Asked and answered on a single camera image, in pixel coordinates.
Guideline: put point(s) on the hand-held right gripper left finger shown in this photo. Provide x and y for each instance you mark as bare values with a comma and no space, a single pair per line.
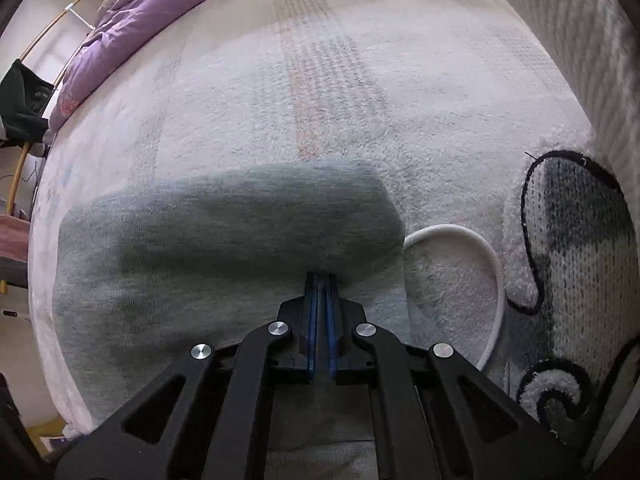
312,320

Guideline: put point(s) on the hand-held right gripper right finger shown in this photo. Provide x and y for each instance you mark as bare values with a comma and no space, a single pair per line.
331,320

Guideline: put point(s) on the grey zip hoodie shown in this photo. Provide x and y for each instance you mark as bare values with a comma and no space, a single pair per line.
200,240

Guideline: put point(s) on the white knitted sweater black pattern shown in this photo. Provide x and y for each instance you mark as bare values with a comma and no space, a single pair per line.
565,240

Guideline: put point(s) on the pink towel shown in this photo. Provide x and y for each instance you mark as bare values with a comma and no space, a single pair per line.
12,237

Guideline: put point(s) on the purple floral quilt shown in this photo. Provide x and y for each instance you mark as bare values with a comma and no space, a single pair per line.
150,5

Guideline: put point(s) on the dark jacket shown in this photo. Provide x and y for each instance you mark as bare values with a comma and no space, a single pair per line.
20,105

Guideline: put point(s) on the wooden bar rack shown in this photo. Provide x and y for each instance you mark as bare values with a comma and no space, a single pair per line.
47,27

